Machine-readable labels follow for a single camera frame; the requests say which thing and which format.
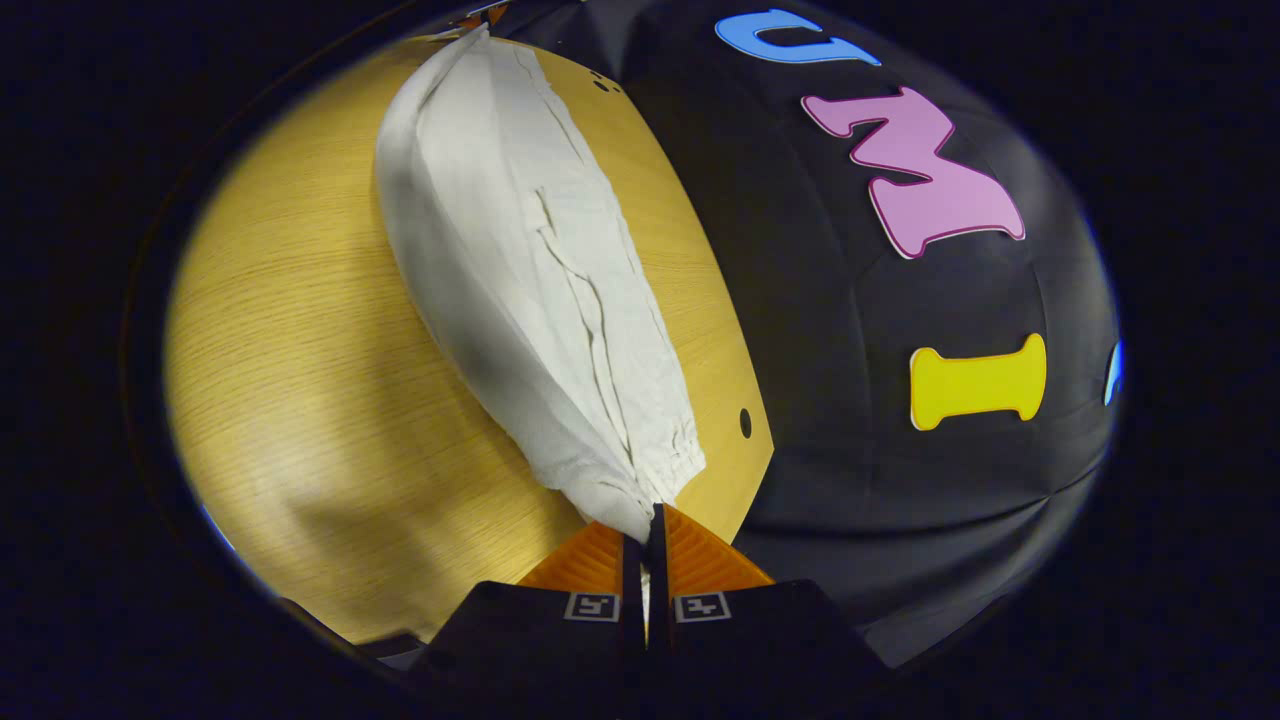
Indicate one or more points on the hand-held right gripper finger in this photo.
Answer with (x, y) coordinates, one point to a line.
(632, 590)
(657, 580)

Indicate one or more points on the white jeans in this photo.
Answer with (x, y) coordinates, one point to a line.
(530, 280)

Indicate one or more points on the black backdrop cloth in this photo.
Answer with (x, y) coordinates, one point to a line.
(820, 330)

